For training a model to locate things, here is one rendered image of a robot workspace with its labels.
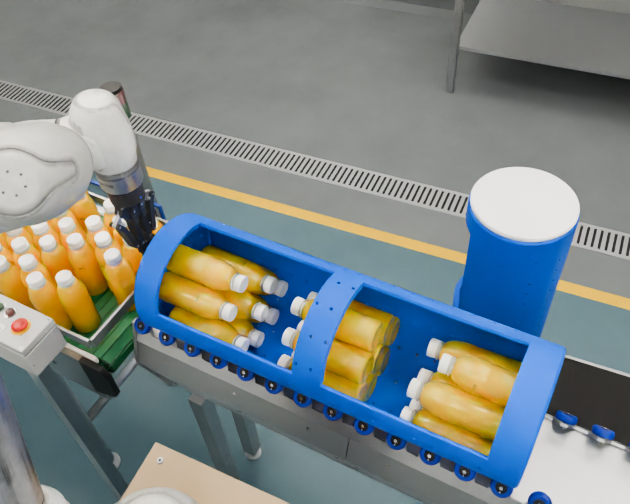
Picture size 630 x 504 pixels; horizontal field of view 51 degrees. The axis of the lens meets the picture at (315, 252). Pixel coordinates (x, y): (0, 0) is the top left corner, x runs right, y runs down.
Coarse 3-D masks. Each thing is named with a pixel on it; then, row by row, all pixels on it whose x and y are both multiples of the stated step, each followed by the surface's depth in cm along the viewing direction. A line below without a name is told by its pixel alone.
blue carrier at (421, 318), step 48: (192, 240) 160; (240, 240) 146; (144, 288) 144; (288, 288) 161; (336, 288) 133; (384, 288) 135; (192, 336) 144; (432, 336) 148; (480, 336) 141; (528, 336) 126; (288, 384) 138; (384, 384) 149; (528, 384) 117; (432, 432) 124; (528, 432) 115
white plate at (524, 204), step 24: (504, 168) 183; (528, 168) 183; (480, 192) 177; (504, 192) 177; (528, 192) 176; (552, 192) 176; (480, 216) 172; (504, 216) 171; (528, 216) 171; (552, 216) 170; (576, 216) 170; (528, 240) 166
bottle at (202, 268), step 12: (180, 252) 150; (192, 252) 150; (168, 264) 150; (180, 264) 149; (192, 264) 148; (204, 264) 147; (216, 264) 147; (228, 264) 148; (192, 276) 148; (204, 276) 147; (216, 276) 146; (228, 276) 146; (216, 288) 147; (228, 288) 147
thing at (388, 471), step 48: (192, 384) 165; (288, 432) 156; (384, 432) 145; (576, 432) 142; (384, 480) 154; (432, 480) 141; (480, 480) 137; (528, 480) 136; (576, 480) 135; (624, 480) 135
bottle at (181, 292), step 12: (168, 276) 151; (180, 276) 152; (168, 288) 150; (180, 288) 149; (192, 288) 148; (204, 288) 148; (168, 300) 151; (180, 300) 148; (192, 300) 147; (204, 300) 146; (216, 300) 146; (192, 312) 149; (204, 312) 146; (216, 312) 146
